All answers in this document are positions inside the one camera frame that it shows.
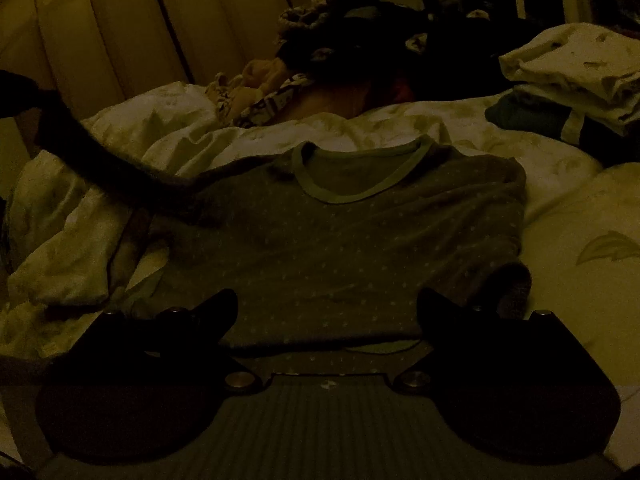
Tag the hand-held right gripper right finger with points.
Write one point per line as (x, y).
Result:
(431, 310)

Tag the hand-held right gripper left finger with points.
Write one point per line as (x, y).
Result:
(224, 310)

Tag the grey dotted shirt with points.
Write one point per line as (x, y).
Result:
(325, 240)

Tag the dark patterned clothes pile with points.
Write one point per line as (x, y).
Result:
(450, 55)

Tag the pile of dark clothes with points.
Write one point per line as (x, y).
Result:
(340, 35)

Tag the floral duvet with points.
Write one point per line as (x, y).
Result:
(575, 240)

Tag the dark folded garment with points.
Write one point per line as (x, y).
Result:
(525, 115)

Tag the tan pillow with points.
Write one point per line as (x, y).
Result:
(340, 100)

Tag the orange plush toy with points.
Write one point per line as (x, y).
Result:
(262, 77)

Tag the white folded printed garment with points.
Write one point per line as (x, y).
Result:
(575, 55)

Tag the padded headboard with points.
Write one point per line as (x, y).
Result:
(125, 30)

